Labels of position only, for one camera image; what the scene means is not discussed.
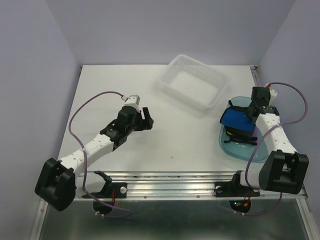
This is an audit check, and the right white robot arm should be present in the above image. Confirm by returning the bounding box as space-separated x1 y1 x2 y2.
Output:
230 85 309 195

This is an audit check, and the blue towel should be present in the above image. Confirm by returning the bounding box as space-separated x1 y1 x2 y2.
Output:
219 100 255 132

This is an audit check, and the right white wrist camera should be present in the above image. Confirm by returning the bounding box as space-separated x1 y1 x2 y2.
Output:
265 84 278 106

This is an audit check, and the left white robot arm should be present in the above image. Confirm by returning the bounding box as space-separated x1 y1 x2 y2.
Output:
34 105 154 211

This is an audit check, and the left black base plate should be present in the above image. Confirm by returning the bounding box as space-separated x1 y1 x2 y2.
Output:
86 182 128 199

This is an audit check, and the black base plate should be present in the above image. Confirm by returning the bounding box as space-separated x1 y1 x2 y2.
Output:
86 182 128 199
214 181 261 198

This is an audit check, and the aluminium rail frame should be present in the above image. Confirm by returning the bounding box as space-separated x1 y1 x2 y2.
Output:
29 64 320 240

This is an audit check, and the white plastic basket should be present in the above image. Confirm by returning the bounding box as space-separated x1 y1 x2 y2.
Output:
158 54 230 111

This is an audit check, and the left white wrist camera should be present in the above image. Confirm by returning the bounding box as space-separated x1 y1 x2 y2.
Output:
124 94 140 112

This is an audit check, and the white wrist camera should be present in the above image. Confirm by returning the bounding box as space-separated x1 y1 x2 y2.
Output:
265 84 278 106
124 94 140 112

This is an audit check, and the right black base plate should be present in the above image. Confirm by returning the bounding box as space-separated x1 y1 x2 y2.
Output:
214 181 261 198

